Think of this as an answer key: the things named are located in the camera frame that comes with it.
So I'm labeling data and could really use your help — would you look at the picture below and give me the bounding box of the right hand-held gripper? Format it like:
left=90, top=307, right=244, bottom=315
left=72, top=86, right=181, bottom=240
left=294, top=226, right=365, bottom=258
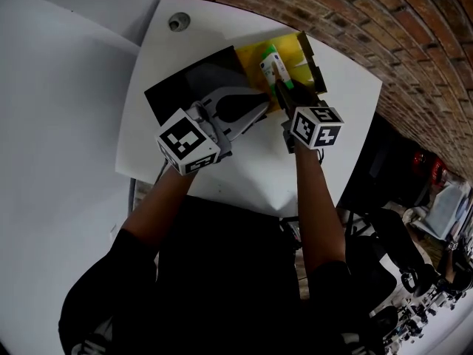
left=275, top=79, right=345, bottom=154

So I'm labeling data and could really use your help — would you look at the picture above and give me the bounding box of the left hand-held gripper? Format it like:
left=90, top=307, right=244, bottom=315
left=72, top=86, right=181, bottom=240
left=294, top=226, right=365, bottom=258
left=154, top=89, right=271, bottom=177

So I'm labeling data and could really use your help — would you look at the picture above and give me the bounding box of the green and white small box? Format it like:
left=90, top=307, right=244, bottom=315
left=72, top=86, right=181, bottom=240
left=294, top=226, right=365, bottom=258
left=258, top=44, right=296, bottom=95

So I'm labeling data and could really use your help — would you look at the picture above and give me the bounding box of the person's left forearm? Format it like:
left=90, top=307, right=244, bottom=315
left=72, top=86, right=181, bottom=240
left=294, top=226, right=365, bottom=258
left=120, top=166, right=200, bottom=262

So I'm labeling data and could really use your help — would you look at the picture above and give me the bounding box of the person's right forearm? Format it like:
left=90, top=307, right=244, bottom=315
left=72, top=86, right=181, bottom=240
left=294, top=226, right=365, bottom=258
left=293, top=144, right=348, bottom=273

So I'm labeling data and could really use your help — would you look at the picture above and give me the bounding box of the white table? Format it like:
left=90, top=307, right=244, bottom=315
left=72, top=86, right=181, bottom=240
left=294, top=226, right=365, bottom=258
left=115, top=0, right=384, bottom=217

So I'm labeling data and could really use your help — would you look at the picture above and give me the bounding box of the black device with screen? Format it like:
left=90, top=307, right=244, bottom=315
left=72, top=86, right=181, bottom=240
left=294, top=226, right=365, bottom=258
left=279, top=216, right=302, bottom=251

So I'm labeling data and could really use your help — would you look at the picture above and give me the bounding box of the red case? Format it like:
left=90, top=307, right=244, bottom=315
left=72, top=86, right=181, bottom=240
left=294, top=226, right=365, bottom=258
left=412, top=149, right=448, bottom=184

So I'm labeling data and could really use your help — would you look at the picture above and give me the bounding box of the person's black clothing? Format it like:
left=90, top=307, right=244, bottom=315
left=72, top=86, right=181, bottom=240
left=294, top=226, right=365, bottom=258
left=58, top=196, right=398, bottom=355

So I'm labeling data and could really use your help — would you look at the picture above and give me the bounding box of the white grey container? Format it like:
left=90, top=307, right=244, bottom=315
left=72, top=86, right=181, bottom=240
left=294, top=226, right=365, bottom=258
left=423, top=183, right=467, bottom=240

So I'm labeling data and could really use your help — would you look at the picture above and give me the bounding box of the grey round cable grommet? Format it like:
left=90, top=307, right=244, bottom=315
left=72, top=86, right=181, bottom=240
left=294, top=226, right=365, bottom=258
left=169, top=12, right=191, bottom=33

